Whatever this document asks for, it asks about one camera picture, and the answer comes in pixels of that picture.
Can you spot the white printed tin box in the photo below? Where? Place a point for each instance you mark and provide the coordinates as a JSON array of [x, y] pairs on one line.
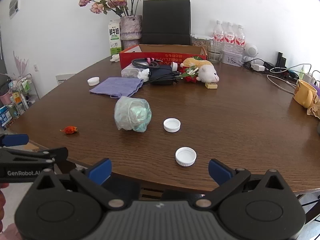
[[231, 59]]

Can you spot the black upright device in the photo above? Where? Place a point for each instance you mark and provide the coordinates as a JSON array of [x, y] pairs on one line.
[[281, 61]]

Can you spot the white wall plug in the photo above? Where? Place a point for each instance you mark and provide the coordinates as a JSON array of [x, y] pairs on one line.
[[310, 77]]

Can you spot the purple cloth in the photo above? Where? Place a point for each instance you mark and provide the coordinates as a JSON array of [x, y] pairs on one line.
[[117, 86]]

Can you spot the clear seed container white lid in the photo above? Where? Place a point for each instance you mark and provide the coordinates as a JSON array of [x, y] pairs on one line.
[[200, 42]]

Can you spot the white bottle cap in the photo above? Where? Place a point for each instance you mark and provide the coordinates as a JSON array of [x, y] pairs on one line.
[[93, 81], [185, 156], [172, 125]]

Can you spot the clear plastic bag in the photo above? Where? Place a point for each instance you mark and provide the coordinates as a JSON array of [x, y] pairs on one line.
[[130, 115]]

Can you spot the white floor appliance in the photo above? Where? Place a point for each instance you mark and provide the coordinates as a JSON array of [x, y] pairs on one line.
[[63, 79]]

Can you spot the white charger plug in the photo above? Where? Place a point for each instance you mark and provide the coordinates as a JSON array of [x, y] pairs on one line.
[[257, 67]]

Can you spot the crumpled brown paper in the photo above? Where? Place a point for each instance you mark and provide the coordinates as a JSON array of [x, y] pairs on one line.
[[315, 110]]

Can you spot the purple textured vase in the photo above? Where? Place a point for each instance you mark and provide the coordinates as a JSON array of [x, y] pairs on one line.
[[130, 27]]

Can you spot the small green bottle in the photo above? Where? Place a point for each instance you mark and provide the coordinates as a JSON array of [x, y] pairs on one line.
[[302, 72]]

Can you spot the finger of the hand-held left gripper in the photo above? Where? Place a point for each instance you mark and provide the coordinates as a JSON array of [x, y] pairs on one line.
[[16, 140], [58, 153]]

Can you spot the metal storage rack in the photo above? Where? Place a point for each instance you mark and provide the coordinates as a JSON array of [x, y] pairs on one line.
[[20, 90]]

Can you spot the white green milk carton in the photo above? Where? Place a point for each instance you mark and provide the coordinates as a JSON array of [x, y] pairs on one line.
[[114, 37]]

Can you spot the yellow mug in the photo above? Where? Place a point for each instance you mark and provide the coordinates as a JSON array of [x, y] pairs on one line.
[[302, 92]]

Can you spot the black power strip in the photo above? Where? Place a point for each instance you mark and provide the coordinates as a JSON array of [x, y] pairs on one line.
[[285, 72]]

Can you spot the small orange dried flower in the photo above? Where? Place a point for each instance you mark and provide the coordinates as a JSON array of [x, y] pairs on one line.
[[70, 130]]

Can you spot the orange cardboard box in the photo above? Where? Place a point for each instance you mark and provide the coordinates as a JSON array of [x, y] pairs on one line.
[[155, 55]]

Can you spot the yellow mahjong tile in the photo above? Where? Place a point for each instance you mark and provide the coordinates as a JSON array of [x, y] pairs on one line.
[[211, 85]]

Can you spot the white yellow plush sheep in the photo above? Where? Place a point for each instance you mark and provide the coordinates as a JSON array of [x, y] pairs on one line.
[[207, 72]]

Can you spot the clear glass cup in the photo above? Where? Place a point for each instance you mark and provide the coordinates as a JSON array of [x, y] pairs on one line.
[[214, 56]]

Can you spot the small white round lid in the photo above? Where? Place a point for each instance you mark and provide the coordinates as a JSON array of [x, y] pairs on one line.
[[174, 65]]

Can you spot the white tissue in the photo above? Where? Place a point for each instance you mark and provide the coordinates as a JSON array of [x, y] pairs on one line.
[[143, 75], [115, 58]]

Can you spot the white round speaker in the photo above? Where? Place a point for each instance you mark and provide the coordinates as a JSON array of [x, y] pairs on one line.
[[250, 50]]

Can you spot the white wall socket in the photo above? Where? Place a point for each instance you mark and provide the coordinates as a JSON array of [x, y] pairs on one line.
[[36, 67]]

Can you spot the person's left hand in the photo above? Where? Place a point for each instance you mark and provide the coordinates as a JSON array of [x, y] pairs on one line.
[[2, 205]]

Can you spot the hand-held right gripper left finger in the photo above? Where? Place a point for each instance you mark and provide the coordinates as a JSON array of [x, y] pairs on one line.
[[101, 171]]

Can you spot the red fabric rose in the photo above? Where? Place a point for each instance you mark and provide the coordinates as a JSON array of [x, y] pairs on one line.
[[190, 79]]

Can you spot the black paper bag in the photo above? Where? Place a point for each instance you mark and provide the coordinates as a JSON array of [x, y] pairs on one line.
[[165, 17]]

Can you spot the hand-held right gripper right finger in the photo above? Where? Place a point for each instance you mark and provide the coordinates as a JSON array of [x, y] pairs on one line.
[[218, 172]]

